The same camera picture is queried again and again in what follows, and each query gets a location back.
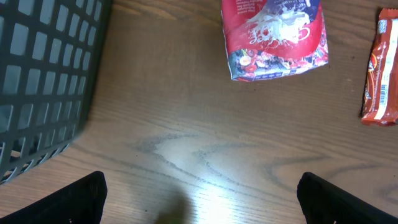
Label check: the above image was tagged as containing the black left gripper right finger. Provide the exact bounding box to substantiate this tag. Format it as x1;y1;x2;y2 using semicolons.
297;172;397;224

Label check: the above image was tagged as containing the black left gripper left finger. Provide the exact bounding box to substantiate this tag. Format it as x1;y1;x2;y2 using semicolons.
1;171;108;224

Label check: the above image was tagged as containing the red purple snack packet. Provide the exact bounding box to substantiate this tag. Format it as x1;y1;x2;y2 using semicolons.
221;0;328;82

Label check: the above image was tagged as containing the grey plastic mesh basket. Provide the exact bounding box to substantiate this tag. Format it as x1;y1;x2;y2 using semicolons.
1;0;112;183

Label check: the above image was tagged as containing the orange brown snack bar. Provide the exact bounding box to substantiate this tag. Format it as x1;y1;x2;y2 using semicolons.
361;8;397;126

